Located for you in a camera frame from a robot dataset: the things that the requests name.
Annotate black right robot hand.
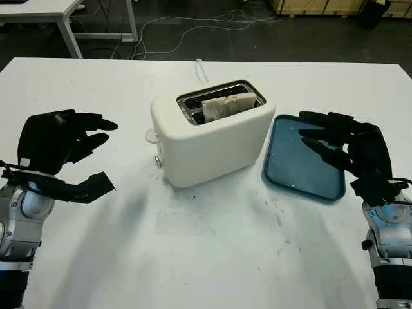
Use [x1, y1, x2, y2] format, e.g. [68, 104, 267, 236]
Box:
[297, 111, 394, 183]

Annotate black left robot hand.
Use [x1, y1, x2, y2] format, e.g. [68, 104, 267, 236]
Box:
[16, 109, 119, 176]

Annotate white toaster lever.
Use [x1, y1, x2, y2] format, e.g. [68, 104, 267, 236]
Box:
[144, 127, 160, 144]

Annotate slice of bread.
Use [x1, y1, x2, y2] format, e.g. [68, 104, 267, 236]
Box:
[201, 93, 258, 123]

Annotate cream white toaster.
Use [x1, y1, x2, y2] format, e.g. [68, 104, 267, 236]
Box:
[149, 79, 277, 189]

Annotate blue plastic tray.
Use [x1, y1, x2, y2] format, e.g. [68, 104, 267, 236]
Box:
[262, 113, 348, 202]

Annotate white desk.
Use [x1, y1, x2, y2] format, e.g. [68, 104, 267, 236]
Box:
[0, 0, 139, 59]

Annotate black trash bin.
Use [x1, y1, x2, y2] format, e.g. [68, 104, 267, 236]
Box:
[359, 0, 391, 28]

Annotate wooden crate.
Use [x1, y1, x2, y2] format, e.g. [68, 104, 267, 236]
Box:
[270, 0, 368, 15]

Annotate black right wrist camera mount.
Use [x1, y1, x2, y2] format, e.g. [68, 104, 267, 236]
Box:
[350, 178, 406, 207]

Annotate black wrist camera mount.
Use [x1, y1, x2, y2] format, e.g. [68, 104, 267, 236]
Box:
[1, 170, 116, 204]
[350, 178, 406, 207]

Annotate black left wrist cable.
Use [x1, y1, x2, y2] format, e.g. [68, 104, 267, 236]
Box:
[0, 160, 39, 181]

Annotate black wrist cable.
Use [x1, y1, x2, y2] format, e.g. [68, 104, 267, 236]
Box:
[0, 160, 39, 181]
[386, 178, 412, 207]

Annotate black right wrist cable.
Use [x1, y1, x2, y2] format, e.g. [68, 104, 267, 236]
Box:
[386, 178, 412, 207]

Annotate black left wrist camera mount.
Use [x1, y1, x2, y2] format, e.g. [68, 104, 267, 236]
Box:
[1, 170, 116, 204]

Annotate white toaster power cord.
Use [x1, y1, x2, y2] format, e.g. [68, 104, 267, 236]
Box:
[195, 58, 210, 83]

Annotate white floor cable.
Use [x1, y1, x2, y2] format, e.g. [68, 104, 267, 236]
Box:
[133, 8, 281, 61]

